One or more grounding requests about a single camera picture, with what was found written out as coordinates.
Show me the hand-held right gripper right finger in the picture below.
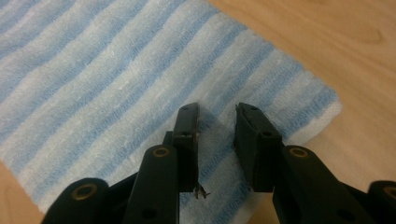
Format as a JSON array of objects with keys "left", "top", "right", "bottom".
[{"left": 233, "top": 102, "right": 285, "bottom": 193}]

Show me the blue white striped towel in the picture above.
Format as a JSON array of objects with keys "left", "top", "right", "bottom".
[{"left": 0, "top": 0, "right": 344, "bottom": 224}]

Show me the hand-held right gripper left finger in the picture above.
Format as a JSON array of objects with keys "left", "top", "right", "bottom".
[{"left": 163, "top": 102, "right": 211, "bottom": 200}]

